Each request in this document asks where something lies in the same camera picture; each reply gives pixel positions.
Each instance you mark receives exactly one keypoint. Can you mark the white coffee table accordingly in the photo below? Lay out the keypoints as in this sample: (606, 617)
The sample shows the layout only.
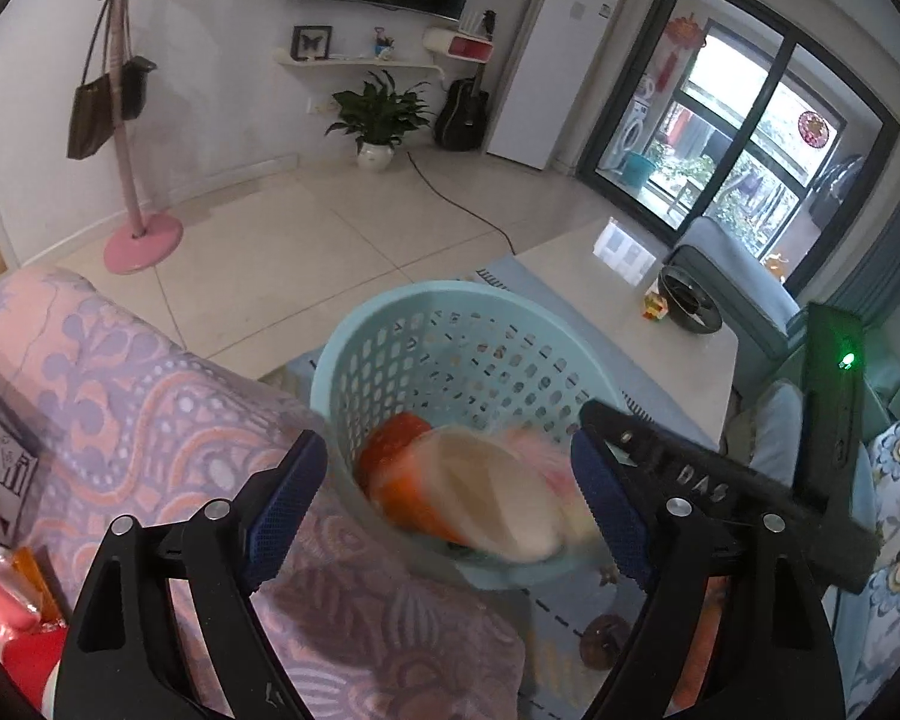
(607, 307)

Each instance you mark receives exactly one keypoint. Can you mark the orange and white cloth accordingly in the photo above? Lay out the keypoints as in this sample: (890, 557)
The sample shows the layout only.
(480, 495)

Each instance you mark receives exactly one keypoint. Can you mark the green houseplant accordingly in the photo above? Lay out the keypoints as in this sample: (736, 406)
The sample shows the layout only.
(379, 109)

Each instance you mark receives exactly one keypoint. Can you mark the white wall socket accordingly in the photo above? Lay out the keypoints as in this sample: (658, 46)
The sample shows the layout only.
(320, 106)

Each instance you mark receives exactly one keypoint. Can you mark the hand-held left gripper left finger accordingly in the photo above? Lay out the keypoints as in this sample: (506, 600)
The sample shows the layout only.
(285, 510)

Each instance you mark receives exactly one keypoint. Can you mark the framed butterfly picture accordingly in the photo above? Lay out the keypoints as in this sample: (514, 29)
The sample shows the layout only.
(312, 43)

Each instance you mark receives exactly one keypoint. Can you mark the white plant pot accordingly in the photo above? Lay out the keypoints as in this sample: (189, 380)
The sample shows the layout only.
(375, 157)

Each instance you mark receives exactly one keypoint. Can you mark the red knot hanging decoration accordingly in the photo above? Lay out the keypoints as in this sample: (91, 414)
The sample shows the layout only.
(682, 37)

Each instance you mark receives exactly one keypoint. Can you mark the round red window sticker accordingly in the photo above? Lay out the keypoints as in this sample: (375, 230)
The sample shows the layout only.
(811, 130)

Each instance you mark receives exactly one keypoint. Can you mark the small colourful toy blocks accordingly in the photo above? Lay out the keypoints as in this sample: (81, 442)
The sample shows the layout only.
(655, 307)

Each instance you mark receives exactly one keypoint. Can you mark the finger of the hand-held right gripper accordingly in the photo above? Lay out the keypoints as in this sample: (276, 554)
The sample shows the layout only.
(727, 476)

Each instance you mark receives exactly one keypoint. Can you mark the white washing machine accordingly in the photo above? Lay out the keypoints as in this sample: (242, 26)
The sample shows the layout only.
(634, 127)

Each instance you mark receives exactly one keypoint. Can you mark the red plastic packet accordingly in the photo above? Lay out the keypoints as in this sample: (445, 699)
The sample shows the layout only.
(7, 652)

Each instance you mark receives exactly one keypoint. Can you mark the brown tote bag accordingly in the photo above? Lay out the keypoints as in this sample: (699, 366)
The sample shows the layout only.
(90, 116)

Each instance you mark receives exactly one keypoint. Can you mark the grey cushion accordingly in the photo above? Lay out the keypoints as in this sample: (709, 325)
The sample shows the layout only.
(776, 427)

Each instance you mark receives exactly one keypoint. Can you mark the floral cushion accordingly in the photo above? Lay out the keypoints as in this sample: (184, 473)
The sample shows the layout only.
(896, 465)

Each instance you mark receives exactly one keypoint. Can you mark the black round ashtray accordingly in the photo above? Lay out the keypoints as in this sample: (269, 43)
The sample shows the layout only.
(690, 300)

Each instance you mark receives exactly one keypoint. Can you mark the black acoustic guitar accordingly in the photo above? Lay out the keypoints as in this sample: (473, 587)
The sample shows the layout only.
(461, 116)

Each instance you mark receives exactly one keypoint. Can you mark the brown round object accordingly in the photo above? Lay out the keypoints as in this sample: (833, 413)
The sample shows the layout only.
(604, 637)

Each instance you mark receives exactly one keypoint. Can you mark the printed cardboard box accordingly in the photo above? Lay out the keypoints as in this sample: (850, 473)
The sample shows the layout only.
(0, 480)

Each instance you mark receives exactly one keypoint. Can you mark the small colourful shelf figurine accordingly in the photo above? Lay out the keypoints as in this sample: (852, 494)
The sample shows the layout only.
(382, 45)

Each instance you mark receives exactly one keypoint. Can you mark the orange wrapper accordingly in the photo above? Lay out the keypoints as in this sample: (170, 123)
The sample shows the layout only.
(697, 637)

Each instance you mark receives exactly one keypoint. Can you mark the teal bucket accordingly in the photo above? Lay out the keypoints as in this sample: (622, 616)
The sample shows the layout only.
(637, 169)

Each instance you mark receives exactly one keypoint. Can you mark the grey upholstered chair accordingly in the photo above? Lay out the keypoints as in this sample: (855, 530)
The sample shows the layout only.
(735, 277)

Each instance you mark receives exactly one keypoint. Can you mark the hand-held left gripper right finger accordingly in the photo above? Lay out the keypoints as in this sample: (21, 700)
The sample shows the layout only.
(615, 510)

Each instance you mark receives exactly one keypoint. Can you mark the black shoulder bag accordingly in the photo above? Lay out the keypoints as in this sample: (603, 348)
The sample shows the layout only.
(136, 86)

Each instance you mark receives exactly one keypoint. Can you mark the teal plastic basket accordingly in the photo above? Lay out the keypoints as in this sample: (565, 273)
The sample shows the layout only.
(435, 307)

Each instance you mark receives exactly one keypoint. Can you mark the pink coat rack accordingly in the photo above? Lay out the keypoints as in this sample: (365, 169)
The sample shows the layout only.
(130, 165)

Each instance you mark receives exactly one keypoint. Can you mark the grey blue curtain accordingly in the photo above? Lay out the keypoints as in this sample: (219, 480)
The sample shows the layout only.
(885, 255)

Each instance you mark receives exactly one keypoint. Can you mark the white refrigerator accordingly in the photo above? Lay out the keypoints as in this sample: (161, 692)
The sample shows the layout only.
(547, 52)

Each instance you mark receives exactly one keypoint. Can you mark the white curved wall shelf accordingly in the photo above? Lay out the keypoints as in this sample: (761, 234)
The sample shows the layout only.
(360, 64)

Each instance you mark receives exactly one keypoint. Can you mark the white and red wall box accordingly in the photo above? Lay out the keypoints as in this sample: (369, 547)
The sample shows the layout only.
(457, 45)

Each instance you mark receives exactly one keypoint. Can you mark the pink patterned blanket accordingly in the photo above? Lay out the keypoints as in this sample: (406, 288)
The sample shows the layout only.
(120, 405)

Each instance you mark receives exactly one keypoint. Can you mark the orange plastic packet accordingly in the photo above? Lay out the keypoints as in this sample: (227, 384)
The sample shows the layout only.
(34, 585)

